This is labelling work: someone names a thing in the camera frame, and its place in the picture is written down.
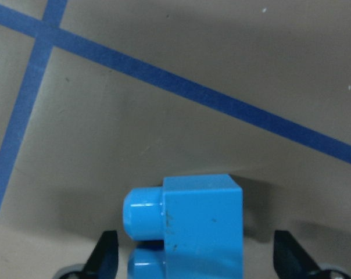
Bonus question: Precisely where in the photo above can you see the brown paper table mat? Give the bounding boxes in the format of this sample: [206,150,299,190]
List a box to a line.
[0,1,351,278]

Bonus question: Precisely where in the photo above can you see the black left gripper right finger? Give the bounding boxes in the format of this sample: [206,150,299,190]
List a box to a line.
[273,230,350,279]

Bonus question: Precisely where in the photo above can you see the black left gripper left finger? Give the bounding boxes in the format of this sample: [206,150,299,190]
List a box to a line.
[54,230,119,278]

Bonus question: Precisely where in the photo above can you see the blue toy block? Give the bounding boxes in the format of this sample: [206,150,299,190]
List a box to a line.
[123,174,243,278]

